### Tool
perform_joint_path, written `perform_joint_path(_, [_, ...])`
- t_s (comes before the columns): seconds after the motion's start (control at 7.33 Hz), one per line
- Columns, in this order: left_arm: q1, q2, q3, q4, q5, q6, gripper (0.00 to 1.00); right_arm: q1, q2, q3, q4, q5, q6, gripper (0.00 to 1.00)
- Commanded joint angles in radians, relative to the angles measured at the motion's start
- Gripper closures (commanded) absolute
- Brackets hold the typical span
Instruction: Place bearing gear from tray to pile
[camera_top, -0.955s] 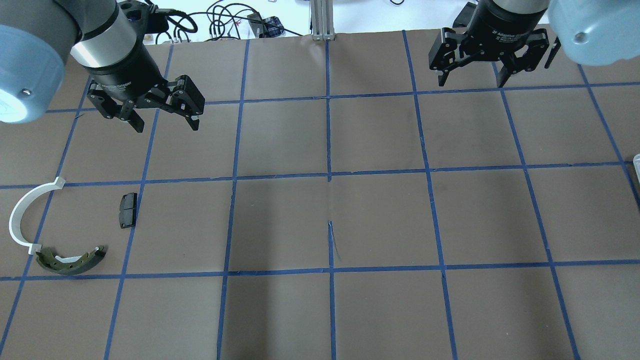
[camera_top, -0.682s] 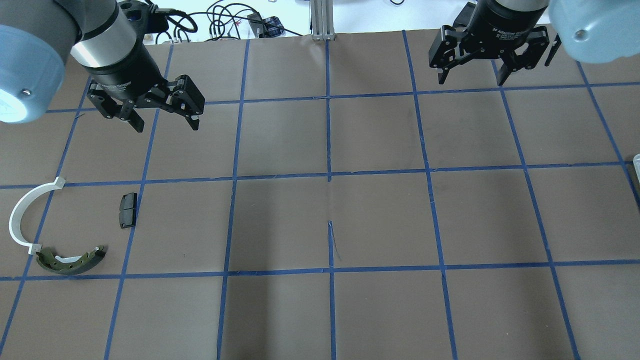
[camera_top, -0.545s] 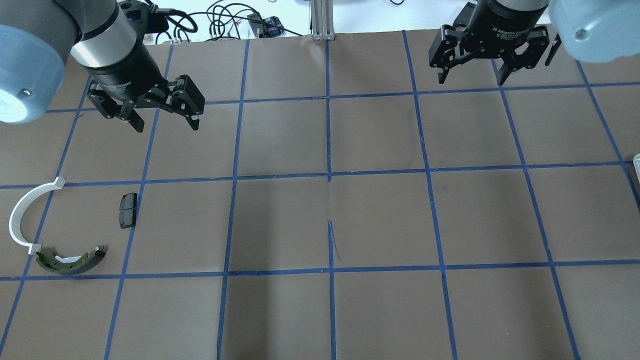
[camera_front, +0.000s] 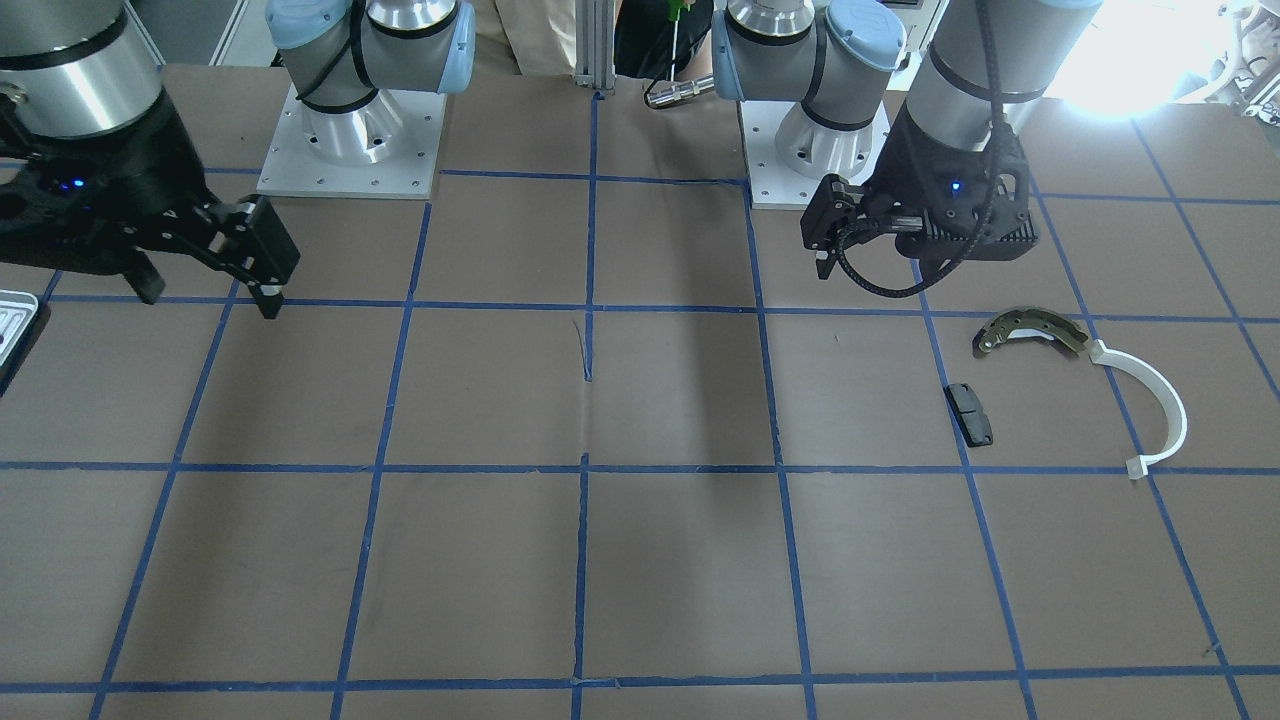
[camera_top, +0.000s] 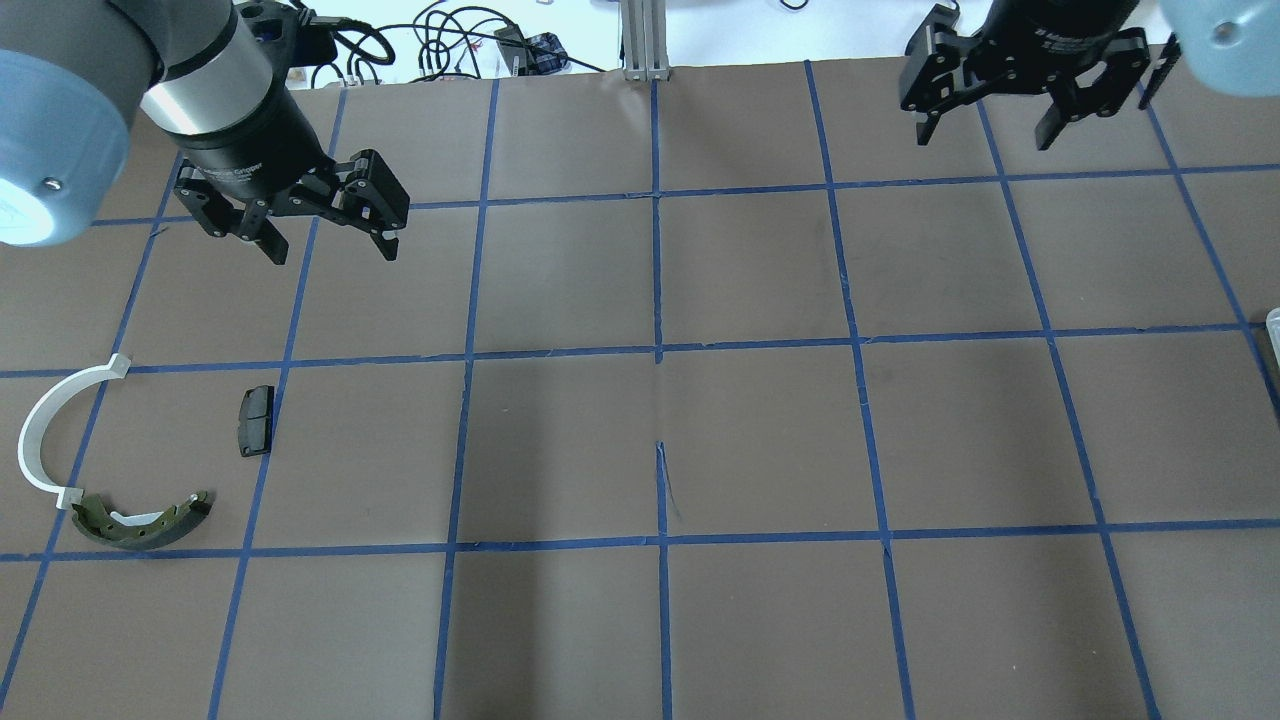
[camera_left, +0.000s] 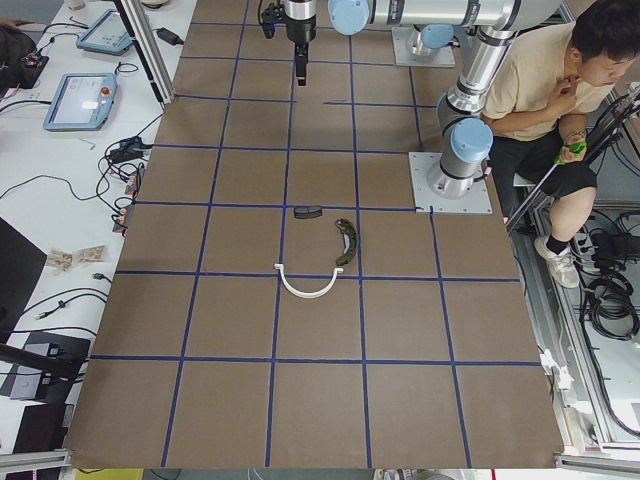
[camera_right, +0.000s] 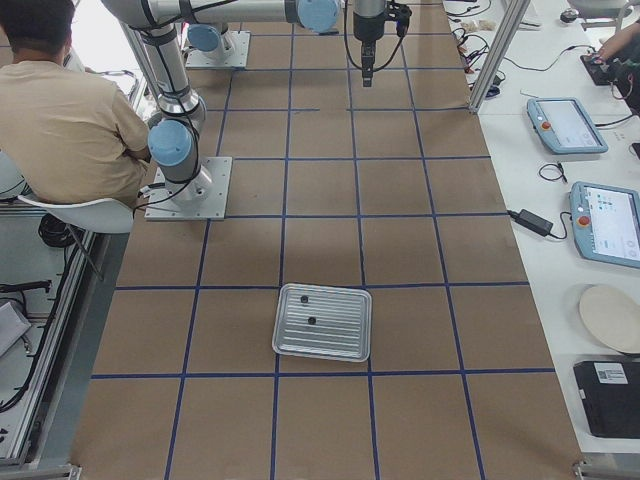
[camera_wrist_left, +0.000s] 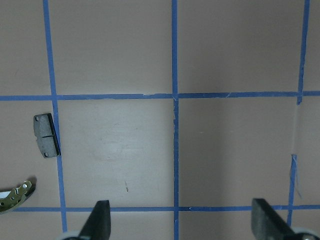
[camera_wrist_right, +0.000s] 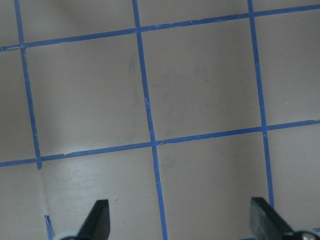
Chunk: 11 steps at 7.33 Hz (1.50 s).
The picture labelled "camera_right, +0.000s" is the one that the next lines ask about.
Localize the person in beige shirt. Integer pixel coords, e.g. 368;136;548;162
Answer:
1;1;151;207

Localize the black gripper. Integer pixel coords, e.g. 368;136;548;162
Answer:
353;0;386;88

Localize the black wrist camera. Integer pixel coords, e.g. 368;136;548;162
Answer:
388;1;412;38

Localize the aluminium frame post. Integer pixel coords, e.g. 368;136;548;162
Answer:
468;0;530;114

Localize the beige round plate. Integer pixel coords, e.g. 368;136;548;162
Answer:
579;285;639;356

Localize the white plastic chair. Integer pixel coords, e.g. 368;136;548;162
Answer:
17;193;135;281

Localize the black flat device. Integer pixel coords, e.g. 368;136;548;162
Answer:
573;361;639;439

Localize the blue teach pendant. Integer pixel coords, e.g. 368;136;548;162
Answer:
526;97;608;155
569;182;639;268

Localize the black power adapter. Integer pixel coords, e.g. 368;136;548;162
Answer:
517;209;553;237

